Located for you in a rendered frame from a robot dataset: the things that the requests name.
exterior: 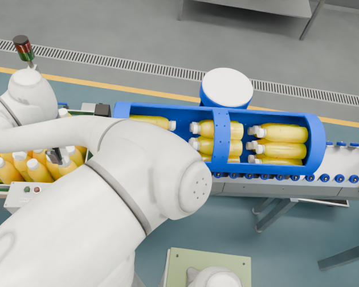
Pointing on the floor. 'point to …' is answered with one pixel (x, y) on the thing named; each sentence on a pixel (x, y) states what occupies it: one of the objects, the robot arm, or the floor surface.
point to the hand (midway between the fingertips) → (62, 156)
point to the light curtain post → (346, 257)
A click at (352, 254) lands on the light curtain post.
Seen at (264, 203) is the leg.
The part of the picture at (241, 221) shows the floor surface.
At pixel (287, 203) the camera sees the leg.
